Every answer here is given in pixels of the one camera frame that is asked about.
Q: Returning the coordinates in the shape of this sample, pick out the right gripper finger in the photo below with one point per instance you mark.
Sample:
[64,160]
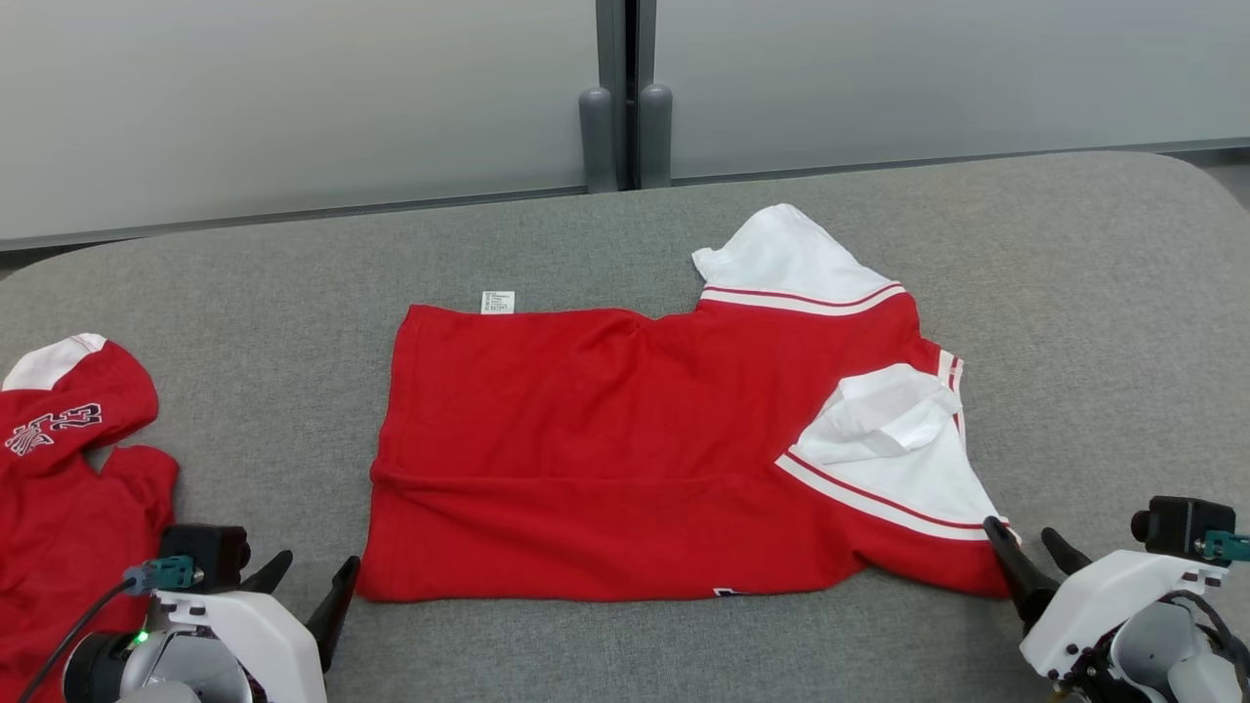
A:
[1025,581]
[1067,558]

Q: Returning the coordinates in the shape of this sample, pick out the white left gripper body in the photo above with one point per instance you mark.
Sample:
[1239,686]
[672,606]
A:
[264,635]

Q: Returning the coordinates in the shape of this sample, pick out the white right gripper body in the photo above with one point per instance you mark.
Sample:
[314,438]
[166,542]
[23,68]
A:
[1099,596]

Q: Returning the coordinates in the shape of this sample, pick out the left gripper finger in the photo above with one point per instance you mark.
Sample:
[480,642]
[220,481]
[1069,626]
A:
[269,579]
[334,610]

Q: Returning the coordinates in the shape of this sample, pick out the red shirt with logo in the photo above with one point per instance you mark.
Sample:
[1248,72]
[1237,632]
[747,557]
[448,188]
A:
[68,527]

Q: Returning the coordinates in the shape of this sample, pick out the red white-sleeved t-shirt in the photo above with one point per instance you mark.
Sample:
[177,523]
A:
[586,439]

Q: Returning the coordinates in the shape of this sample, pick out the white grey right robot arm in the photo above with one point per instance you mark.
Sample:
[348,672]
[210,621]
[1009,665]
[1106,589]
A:
[1152,644]

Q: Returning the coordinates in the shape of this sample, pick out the frosted white partition panel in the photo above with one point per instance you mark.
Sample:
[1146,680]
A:
[293,98]
[928,78]

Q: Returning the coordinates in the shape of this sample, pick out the teal left camera connector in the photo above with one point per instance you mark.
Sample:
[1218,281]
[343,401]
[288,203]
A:
[166,573]

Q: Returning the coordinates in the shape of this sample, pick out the teal camera connector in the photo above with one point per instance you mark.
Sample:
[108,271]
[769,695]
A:
[1230,547]
[166,573]

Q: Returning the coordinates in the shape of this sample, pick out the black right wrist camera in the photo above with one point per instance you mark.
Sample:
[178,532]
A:
[1182,522]

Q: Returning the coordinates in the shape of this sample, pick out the teal right camera connector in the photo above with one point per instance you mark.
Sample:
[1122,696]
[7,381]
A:
[1230,547]

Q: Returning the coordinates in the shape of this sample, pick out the grey partition post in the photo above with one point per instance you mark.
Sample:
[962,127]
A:
[610,59]

